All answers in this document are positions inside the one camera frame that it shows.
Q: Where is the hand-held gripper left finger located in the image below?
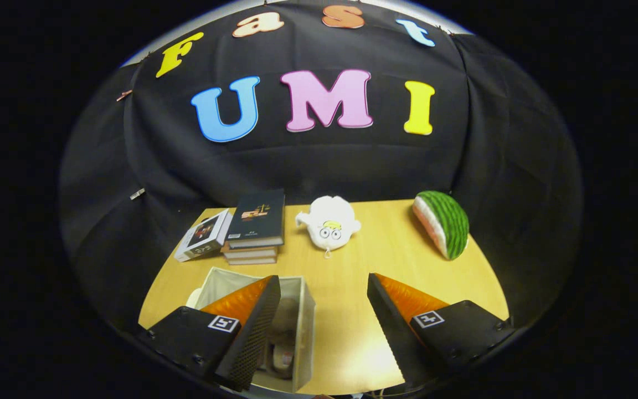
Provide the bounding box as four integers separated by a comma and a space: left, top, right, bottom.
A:
136, 275, 282, 393

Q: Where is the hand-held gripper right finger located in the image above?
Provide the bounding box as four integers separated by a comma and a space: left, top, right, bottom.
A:
367, 272, 514, 388

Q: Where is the grey fabric storage box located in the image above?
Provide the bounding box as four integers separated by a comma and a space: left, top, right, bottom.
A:
186, 267, 317, 394

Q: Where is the brown book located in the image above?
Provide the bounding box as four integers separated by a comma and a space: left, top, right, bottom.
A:
221, 244, 279, 259
225, 255, 278, 266

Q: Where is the white boxed book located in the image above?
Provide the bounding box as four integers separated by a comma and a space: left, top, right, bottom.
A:
174, 208, 233, 263

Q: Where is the dark navy hardcover book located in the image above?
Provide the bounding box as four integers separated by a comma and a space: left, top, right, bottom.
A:
225, 189, 286, 249

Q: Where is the watermelon slice plush toy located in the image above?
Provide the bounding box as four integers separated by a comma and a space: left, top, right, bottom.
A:
412, 190, 470, 261

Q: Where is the white plush toy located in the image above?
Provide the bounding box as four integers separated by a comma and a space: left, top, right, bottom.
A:
295, 195, 362, 259

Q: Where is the black backdrop cloth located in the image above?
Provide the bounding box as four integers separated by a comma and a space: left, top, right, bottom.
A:
59, 0, 584, 333

